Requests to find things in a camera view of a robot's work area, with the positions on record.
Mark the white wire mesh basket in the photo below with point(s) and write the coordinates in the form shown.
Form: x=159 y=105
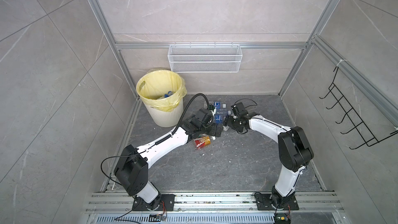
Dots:
x=205 y=58

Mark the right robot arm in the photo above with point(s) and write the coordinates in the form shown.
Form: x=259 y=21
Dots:
x=294 y=149

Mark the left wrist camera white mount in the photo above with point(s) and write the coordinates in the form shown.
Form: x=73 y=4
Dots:
x=212 y=109

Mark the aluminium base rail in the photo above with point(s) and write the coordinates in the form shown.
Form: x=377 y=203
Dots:
x=115 y=207

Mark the red yellow label bottle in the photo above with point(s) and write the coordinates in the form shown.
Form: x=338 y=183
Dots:
x=203 y=141

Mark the clear bottle blue label top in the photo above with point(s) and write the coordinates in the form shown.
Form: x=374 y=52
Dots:
x=218 y=105

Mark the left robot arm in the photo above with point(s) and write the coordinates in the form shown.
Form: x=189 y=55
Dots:
x=133 y=165

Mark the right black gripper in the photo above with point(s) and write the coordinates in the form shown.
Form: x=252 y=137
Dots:
x=227 y=121

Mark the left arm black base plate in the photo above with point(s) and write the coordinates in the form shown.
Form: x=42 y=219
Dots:
x=160 y=203

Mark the yellow plastic bin liner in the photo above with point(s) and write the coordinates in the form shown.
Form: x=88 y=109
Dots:
x=157 y=83

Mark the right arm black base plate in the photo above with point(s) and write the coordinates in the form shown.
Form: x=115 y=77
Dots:
x=269 y=202

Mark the black wire hook rack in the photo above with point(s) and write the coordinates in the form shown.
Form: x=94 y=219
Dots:
x=351 y=116

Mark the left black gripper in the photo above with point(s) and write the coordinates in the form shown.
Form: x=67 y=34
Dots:
x=214 y=131

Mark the white ribbed trash bin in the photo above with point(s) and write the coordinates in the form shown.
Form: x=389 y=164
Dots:
x=166 y=119

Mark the clear bottle blue label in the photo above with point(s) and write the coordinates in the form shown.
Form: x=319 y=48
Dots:
x=170 y=93
x=218 y=105

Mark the Pocari Sweat clear bottle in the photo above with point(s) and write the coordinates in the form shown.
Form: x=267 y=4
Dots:
x=219 y=119

